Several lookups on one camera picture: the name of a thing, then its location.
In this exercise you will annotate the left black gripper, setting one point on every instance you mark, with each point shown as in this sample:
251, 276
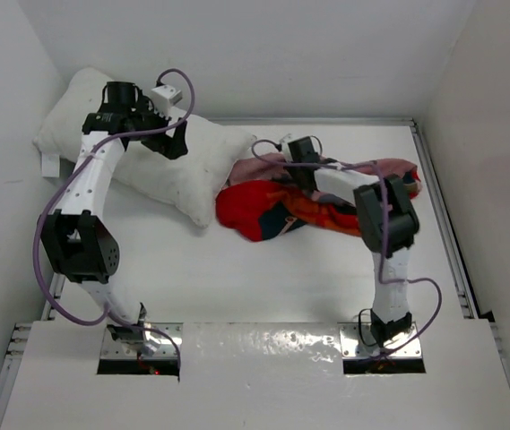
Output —
169, 147

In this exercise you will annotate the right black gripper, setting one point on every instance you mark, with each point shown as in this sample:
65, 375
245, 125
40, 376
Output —
292, 170

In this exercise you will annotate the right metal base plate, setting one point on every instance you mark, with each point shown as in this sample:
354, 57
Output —
404, 345

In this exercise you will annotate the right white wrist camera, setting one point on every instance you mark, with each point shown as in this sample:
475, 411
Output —
284, 146

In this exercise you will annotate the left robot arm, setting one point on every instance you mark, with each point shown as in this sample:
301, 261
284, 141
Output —
73, 234

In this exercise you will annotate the red patterned pillowcase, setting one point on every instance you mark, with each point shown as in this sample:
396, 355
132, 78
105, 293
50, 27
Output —
261, 201

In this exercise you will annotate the metal base plate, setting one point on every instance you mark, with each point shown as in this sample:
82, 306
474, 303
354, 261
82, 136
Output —
404, 345
157, 342

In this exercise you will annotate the white front cover board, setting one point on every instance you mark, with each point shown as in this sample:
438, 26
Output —
259, 376

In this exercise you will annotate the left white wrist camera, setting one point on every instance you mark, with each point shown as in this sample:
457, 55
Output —
165, 96

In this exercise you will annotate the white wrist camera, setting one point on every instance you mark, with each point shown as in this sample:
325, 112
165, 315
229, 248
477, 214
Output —
284, 146
165, 96

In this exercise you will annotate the white pillow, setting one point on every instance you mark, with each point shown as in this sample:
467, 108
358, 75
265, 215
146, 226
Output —
190, 183

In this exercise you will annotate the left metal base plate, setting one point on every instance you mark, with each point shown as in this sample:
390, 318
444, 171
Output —
157, 342

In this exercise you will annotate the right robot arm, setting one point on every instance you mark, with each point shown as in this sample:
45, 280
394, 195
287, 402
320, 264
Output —
387, 221

